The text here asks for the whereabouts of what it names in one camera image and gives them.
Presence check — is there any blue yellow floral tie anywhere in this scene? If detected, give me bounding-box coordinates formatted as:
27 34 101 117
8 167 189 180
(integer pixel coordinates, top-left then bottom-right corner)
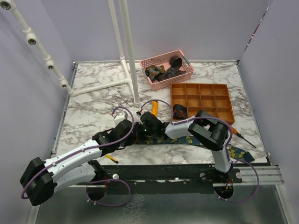
135 136 255 163

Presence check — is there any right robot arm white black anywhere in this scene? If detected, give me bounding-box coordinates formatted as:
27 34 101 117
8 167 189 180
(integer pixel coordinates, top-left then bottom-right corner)
138 110 233 182

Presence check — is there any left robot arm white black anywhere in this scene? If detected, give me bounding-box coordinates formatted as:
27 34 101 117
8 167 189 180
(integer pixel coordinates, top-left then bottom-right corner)
20 119 141 206

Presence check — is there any orange utility knife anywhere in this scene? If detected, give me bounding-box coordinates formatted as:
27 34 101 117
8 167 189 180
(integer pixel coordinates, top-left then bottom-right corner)
152 101 159 116

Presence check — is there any yellow black pencil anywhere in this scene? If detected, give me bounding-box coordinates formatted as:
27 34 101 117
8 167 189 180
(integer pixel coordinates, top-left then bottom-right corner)
105 154 119 164

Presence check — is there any rolled dark red-patterned tie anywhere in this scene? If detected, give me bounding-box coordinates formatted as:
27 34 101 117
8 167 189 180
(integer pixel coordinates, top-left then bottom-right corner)
173 104 188 120

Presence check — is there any dark orange-patterned tie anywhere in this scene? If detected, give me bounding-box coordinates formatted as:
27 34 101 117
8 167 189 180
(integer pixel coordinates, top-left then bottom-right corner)
145 65 165 82

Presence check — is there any dark blue-patterned tie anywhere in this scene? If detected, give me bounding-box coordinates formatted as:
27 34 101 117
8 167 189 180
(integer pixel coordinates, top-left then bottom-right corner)
157 67 186 81

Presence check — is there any pink plastic basket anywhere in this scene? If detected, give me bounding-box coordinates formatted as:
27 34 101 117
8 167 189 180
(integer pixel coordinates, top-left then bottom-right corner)
140 49 194 91

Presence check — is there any rolled brown tie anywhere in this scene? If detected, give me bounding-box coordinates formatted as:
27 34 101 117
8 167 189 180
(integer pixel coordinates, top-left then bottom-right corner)
169 56 182 69

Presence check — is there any orange compartment tray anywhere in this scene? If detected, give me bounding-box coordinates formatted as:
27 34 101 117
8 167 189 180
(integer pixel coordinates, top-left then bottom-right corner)
171 83 235 125

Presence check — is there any white pvc pipe rack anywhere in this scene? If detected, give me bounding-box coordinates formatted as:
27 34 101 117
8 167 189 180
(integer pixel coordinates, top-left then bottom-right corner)
0 0 141 106

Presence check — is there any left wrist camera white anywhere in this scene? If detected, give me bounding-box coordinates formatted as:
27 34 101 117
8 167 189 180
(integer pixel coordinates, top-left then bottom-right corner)
113 112 128 126

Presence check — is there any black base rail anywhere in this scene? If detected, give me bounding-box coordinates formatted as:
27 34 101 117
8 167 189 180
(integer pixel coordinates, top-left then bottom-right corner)
77 163 243 194

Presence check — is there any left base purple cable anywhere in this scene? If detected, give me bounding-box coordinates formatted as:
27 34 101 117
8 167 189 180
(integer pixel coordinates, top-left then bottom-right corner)
85 179 132 208

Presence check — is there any orange handled screwdriver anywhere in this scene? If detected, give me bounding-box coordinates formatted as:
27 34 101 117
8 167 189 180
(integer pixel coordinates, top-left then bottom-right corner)
231 126 256 148

